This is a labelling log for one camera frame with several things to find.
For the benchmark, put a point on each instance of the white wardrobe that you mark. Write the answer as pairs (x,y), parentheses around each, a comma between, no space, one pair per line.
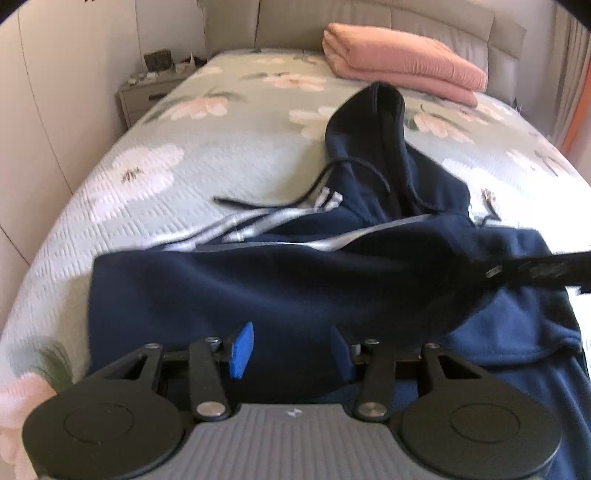
(60,92)

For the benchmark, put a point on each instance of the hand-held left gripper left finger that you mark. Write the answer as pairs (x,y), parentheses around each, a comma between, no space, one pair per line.
(243,351)

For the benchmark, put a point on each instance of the beige two-drawer nightstand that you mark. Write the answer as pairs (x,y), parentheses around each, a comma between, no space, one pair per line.
(143,99)

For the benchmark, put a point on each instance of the navy striped hoodie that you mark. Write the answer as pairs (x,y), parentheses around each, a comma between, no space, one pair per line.
(277,286)

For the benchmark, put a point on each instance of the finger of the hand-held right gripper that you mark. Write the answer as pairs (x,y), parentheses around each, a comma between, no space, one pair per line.
(545,273)

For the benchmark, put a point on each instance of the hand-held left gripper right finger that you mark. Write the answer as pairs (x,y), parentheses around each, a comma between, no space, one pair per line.
(341,355)

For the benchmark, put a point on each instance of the grey and orange curtain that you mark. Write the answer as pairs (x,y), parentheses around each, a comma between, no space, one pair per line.
(575,83)

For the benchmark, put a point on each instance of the beige padded headboard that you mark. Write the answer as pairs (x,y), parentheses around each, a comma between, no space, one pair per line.
(286,23)

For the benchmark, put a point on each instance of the small white nightstand clutter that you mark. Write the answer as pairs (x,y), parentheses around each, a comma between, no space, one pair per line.
(143,77)

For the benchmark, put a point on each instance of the bed with floral cover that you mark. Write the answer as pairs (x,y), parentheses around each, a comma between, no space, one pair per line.
(184,152)

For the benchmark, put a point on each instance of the dark square box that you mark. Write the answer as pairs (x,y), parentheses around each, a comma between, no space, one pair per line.
(158,60)

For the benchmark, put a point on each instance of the folded pink blanket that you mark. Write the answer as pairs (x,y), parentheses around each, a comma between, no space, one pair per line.
(406,57)

